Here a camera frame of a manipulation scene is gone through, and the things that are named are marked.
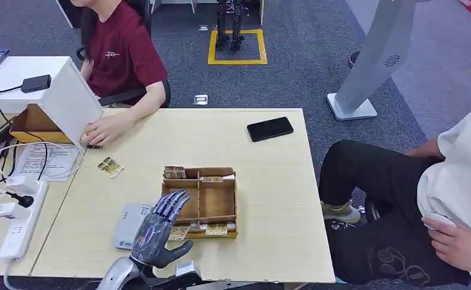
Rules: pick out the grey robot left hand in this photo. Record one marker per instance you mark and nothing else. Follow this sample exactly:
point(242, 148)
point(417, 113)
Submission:
point(155, 240)

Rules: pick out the person's left hand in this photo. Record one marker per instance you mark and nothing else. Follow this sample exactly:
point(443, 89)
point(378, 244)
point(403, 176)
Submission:
point(101, 131)
point(459, 244)

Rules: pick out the gold printed card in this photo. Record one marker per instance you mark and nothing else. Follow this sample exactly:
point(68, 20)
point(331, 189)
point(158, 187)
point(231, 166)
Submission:
point(110, 167)

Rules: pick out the stack of gold cards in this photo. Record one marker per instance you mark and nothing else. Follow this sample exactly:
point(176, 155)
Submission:
point(95, 147)

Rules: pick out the gold card in box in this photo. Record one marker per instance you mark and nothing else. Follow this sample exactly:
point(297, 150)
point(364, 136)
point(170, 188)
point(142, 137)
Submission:
point(216, 229)
point(178, 233)

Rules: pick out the grey flat card reader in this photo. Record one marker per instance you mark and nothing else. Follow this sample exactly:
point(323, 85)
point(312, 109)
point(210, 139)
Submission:
point(127, 228)

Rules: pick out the white box shelf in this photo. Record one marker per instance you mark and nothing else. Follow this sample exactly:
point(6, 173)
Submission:
point(69, 104)

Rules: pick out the person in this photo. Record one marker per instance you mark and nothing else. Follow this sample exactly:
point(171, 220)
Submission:
point(451, 188)
point(119, 52)

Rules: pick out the brown cardboard box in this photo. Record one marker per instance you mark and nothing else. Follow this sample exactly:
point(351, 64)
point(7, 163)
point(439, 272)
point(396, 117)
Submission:
point(33, 124)

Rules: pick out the wooden card box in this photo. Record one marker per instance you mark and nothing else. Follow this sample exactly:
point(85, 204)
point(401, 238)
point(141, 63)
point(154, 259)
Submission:
point(215, 204)

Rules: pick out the card stack in box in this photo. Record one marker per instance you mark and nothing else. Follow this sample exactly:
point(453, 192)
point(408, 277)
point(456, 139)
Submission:
point(174, 172)

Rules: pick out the printed paper sheet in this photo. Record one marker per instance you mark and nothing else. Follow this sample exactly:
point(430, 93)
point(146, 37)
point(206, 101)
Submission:
point(35, 160)

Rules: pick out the black power adapter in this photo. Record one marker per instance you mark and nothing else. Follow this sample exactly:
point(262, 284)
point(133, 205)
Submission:
point(36, 83)

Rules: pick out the white charger plug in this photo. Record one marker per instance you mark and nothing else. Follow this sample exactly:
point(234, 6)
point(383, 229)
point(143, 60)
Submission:
point(21, 184)

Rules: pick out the silver floor socket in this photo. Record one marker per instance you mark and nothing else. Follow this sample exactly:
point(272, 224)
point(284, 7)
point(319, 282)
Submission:
point(200, 99)

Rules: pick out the black plug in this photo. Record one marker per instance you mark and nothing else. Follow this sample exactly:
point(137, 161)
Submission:
point(23, 200)

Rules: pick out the black cabinet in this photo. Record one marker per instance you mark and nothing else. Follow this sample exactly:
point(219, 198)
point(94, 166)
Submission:
point(69, 12)

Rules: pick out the white power strip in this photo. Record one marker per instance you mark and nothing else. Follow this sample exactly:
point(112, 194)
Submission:
point(19, 232)

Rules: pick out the small floor socket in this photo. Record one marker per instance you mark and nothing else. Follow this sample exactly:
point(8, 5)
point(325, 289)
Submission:
point(203, 27)

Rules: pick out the black smartphone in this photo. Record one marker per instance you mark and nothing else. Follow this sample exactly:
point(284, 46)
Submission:
point(270, 129)

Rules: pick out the black robot legs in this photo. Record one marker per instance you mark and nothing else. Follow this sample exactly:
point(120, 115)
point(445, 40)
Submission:
point(235, 28)

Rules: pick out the grey white floor stand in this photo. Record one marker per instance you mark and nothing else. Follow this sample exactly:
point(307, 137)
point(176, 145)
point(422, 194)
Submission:
point(375, 52)

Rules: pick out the black round base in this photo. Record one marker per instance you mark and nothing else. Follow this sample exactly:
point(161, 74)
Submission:
point(352, 59)

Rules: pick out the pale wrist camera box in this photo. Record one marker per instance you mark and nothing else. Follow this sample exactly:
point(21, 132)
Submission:
point(187, 268)

